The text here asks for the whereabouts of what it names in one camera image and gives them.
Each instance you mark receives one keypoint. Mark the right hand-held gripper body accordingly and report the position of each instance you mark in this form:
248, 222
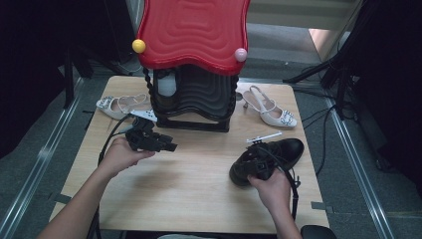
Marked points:
260, 161

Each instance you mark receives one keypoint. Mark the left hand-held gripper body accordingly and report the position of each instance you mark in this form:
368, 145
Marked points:
142, 141

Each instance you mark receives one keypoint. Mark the black leather shoe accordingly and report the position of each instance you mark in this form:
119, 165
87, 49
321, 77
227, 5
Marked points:
292, 149
166, 84

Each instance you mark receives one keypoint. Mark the white slingback heeled shoe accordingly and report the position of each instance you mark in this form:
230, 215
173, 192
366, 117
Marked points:
275, 116
111, 108

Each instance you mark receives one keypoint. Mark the red and black shoe rack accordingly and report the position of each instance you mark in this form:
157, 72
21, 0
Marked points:
192, 33

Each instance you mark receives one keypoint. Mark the person's left hand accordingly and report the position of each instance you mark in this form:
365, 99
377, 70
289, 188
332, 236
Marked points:
119, 156

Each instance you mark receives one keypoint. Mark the person's right hand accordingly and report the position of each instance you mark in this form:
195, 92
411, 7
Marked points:
275, 194

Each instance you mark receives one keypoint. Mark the small grey round disc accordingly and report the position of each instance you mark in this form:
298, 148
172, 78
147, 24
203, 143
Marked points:
238, 96

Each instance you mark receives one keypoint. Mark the grey tape strip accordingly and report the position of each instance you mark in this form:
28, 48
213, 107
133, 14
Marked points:
63, 198
320, 205

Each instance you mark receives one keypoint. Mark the black chair armrest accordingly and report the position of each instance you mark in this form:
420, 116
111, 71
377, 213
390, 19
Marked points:
318, 231

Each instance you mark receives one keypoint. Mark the black metal stand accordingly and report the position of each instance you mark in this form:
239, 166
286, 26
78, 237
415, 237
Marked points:
69, 83
340, 76

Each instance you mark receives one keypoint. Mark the black curtain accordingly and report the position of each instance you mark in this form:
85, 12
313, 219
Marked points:
30, 49
391, 83

